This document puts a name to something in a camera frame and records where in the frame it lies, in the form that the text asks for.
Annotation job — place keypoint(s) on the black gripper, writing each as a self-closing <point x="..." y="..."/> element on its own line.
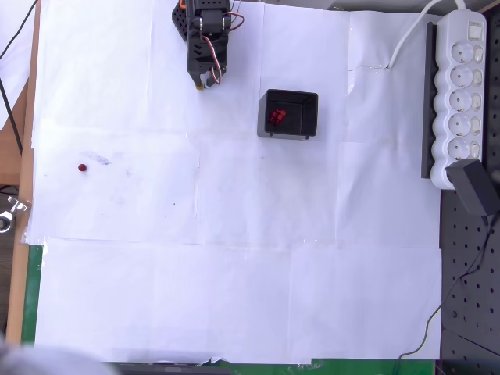
<point x="201" y="76"/>

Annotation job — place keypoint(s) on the black square bin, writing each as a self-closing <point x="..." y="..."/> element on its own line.
<point x="310" y="113"/>

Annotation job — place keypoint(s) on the small red block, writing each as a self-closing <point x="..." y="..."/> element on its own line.
<point x="82" y="167"/>

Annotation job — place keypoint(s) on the white power strip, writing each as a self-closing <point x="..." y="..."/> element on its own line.
<point x="461" y="97"/>

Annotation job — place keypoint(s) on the grey blurred round object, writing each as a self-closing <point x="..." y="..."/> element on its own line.
<point x="39" y="359"/>

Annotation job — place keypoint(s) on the metal clamp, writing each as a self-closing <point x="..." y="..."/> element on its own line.
<point x="15" y="205"/>

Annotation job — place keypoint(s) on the black power adapter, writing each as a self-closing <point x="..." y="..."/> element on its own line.
<point x="472" y="187"/>

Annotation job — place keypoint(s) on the black rail under power strip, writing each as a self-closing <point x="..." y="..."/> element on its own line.
<point x="429" y="117"/>

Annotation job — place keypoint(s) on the dark flat device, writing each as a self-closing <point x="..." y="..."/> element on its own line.
<point x="172" y="369"/>

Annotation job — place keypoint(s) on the red pieces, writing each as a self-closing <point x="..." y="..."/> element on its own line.
<point x="278" y="116"/>

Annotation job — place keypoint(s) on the green cutting mat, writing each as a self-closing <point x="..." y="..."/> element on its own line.
<point x="31" y="293"/>

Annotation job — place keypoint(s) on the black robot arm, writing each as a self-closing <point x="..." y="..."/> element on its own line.
<point x="213" y="19"/>

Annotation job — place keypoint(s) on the dark pegboard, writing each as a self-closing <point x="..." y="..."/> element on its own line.
<point x="472" y="293"/>

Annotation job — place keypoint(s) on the white paper table cover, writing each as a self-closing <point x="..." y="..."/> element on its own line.
<point x="234" y="234"/>

